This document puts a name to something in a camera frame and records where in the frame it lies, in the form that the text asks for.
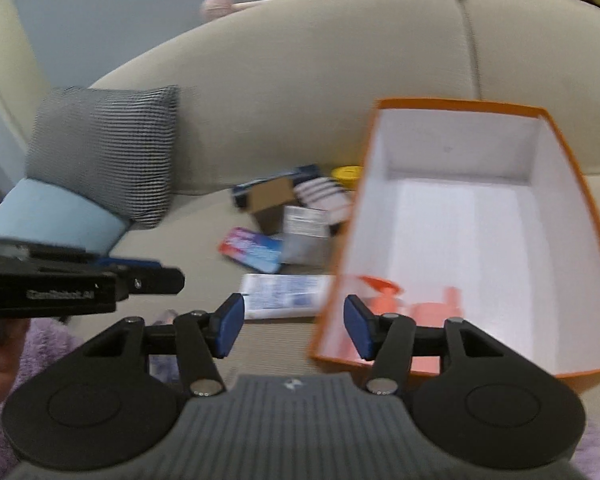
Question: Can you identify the houndstooth black white cushion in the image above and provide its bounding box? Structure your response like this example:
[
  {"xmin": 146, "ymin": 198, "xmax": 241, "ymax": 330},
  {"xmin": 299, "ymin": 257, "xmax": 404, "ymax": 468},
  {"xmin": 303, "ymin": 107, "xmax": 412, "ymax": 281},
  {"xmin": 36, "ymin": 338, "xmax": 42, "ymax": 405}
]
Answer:
[{"xmin": 26, "ymin": 86, "xmax": 180, "ymax": 229}]

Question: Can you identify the orange cardboard box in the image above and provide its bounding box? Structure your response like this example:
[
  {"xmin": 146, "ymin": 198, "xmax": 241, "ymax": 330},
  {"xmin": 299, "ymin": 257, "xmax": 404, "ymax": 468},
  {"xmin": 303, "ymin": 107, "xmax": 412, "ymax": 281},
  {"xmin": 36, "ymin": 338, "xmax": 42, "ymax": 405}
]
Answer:
[{"xmin": 309, "ymin": 98, "xmax": 600, "ymax": 379}]

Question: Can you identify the beige fabric sofa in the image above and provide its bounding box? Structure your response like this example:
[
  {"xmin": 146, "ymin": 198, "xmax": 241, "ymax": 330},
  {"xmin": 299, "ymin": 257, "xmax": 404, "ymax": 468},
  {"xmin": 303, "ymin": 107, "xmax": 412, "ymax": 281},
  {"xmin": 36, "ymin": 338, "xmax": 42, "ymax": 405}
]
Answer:
[{"xmin": 69, "ymin": 0, "xmax": 600, "ymax": 386}]

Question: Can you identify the clear plastic silver packet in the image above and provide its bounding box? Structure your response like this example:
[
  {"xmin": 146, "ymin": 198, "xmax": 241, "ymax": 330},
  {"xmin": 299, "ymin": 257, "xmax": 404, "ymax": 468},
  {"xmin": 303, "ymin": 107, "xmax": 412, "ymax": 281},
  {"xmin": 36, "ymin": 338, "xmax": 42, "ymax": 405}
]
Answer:
[{"xmin": 282, "ymin": 206, "xmax": 332, "ymax": 266}]

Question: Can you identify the red blue flat packet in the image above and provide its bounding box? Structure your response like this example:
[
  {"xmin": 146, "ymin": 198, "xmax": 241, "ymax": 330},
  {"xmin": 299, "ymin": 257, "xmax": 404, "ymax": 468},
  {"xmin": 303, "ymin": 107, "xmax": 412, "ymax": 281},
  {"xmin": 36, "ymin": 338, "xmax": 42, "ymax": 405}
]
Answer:
[{"xmin": 219, "ymin": 228, "xmax": 283, "ymax": 274}]

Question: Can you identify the yellow tape measure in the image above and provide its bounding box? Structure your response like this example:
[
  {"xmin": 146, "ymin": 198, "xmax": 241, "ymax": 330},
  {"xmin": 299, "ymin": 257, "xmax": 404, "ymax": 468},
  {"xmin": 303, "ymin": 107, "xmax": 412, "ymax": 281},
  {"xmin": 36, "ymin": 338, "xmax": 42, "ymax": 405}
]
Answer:
[{"xmin": 330, "ymin": 165, "xmax": 363, "ymax": 191}]

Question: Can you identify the pink plush toy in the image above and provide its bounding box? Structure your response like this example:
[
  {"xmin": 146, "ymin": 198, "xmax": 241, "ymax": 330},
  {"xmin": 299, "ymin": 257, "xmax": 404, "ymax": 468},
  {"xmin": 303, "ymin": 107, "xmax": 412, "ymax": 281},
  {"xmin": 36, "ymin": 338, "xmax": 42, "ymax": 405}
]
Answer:
[{"xmin": 200, "ymin": 0, "xmax": 264, "ymax": 22}]

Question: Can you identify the white tube with barcode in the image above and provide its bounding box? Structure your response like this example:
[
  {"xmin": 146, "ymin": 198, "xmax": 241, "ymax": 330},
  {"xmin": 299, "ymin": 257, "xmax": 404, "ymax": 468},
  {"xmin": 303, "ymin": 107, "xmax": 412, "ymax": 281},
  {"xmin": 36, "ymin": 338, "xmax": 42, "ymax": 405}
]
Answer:
[{"xmin": 239, "ymin": 274, "xmax": 332, "ymax": 321}]

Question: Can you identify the brown cardboard small box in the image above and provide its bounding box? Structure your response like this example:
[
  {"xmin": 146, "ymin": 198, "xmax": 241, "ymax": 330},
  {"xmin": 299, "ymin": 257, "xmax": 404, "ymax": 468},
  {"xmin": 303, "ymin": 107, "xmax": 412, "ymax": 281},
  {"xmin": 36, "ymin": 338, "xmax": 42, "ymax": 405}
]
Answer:
[{"xmin": 247, "ymin": 177, "xmax": 298, "ymax": 235}]

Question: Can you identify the plaid striped box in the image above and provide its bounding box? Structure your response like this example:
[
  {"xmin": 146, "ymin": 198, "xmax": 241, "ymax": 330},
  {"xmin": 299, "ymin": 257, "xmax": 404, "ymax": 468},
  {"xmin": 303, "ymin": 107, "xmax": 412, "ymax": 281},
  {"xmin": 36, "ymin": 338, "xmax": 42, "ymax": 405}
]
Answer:
[{"xmin": 294, "ymin": 177, "xmax": 353, "ymax": 230}]

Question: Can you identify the light blue cushion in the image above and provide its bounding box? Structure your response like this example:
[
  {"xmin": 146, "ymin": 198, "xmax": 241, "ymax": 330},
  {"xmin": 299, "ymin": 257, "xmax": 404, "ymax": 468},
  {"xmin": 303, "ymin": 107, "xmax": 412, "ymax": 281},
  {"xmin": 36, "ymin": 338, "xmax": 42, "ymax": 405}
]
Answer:
[{"xmin": 0, "ymin": 179, "xmax": 130, "ymax": 255}]

